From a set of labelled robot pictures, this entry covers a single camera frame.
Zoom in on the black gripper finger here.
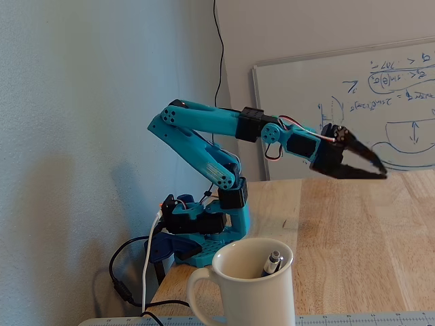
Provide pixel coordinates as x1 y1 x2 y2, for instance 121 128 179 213
334 163 389 181
343 134 389 175

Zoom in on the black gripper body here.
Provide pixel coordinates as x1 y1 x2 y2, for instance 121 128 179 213
310 124 350 180

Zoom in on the dark blue pen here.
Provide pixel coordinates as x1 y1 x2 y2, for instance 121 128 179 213
261 250 285 278

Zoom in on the cream ceramic mug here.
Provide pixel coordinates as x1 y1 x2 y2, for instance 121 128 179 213
186 237 296 326

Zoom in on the whiteboard with blue writing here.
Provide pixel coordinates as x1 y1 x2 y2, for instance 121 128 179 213
251 37 435 181

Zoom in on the ruler strip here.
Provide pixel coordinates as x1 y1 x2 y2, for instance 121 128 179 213
77 310 435 326

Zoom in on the dark blue table clamp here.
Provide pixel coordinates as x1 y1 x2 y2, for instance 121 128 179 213
143 232 203 286

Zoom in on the arched red white servo wire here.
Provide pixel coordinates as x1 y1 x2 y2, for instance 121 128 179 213
277 115 336 142

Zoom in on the looped red black servo wire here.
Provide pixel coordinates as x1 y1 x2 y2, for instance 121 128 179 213
264 141 283 162

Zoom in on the thin black wall cable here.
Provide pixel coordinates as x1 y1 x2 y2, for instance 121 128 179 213
213 0 226 108

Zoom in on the white usb cable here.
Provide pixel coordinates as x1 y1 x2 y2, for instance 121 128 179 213
140 211 161 314

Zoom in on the black power cable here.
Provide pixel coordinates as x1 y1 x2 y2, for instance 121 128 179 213
108 235 192 326

